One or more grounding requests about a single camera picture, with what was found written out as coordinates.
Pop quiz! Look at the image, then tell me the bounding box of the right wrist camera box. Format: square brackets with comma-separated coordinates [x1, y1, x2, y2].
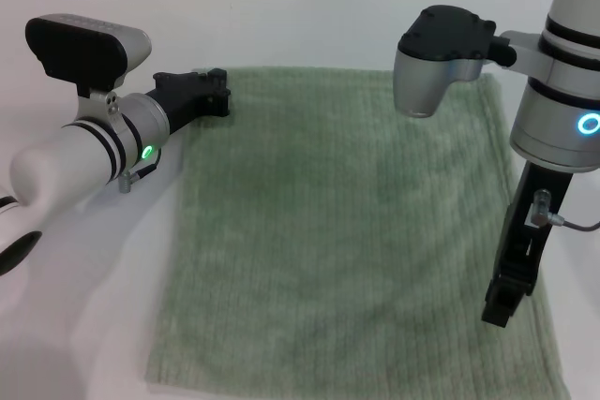
[393, 4, 518, 119]

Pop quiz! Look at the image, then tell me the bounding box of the left arm connector cable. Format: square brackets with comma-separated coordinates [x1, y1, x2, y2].
[119, 159, 163, 195]

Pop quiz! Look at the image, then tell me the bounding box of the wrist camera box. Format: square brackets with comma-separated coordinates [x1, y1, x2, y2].
[24, 14, 153, 100]
[393, 4, 518, 119]

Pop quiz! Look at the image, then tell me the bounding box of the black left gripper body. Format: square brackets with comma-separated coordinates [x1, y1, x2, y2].
[143, 70, 212, 135]

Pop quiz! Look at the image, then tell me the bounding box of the arm connector cable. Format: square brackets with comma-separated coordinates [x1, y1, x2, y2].
[524, 187, 600, 233]
[119, 159, 163, 195]

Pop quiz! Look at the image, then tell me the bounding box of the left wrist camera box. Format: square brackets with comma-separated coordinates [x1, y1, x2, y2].
[24, 14, 153, 100]

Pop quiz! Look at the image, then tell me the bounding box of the right arm connector cable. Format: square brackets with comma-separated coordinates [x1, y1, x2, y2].
[524, 187, 600, 233]

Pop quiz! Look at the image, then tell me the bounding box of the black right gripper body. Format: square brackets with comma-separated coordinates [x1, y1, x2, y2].
[489, 160, 574, 297]

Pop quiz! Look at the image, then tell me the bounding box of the green terry towel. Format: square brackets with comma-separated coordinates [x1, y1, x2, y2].
[144, 66, 571, 400]

